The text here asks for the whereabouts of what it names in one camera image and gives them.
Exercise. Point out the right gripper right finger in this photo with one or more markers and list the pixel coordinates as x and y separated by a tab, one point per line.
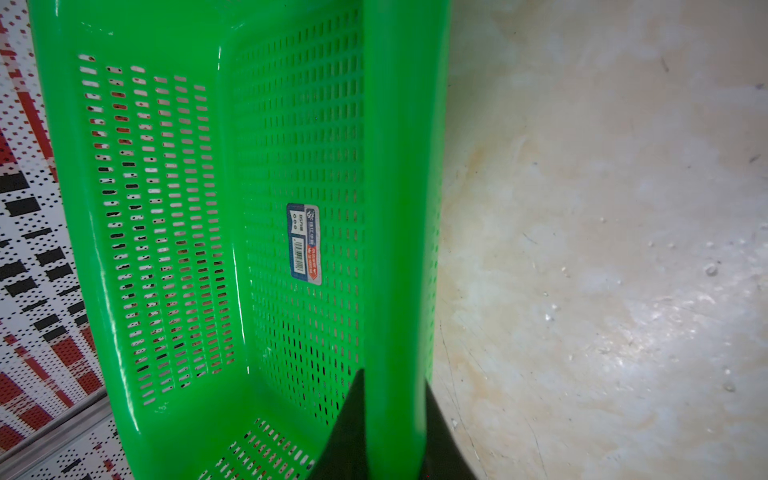
442	458

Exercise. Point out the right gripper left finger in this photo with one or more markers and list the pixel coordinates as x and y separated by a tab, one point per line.
344	456

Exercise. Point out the basket label sticker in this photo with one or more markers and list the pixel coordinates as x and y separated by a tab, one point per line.
304	240

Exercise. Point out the green plastic basket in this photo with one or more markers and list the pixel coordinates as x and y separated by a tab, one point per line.
181	130

